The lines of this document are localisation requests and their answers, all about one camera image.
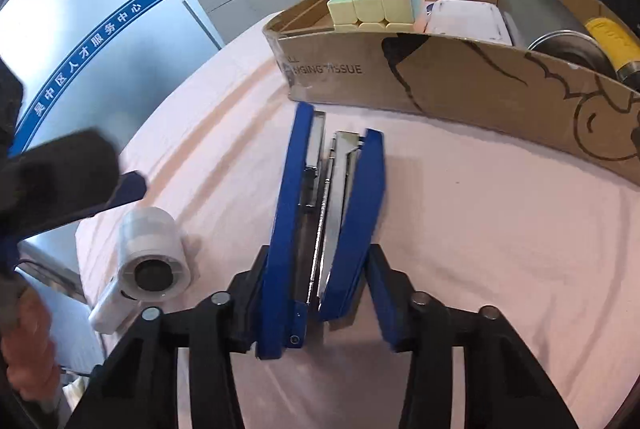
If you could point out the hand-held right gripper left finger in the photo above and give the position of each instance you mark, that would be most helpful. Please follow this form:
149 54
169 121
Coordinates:
245 304

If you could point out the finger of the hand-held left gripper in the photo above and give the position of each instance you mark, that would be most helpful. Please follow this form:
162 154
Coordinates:
131 188

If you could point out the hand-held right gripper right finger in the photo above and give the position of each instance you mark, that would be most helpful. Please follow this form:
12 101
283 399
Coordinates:
390 304

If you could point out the blue stapler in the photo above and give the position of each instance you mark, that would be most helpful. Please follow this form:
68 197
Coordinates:
285 209

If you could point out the brown cardboard box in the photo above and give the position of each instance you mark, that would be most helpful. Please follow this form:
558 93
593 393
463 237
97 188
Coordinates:
450 84

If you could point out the colourful board game box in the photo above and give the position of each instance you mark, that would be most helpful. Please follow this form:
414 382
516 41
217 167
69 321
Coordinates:
465 21

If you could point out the pastel puzzle cube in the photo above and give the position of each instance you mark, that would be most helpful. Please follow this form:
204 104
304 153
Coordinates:
370 4

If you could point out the silver metal tin can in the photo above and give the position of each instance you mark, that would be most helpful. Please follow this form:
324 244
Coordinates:
540 14

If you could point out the yellow canister with black lid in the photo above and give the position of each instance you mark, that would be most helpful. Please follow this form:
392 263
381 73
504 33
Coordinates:
615 39

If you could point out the person's left hand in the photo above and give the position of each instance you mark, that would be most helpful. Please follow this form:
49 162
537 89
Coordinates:
27 349

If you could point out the white tape dispenser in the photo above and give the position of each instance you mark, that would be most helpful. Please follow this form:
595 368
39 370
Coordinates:
150 234

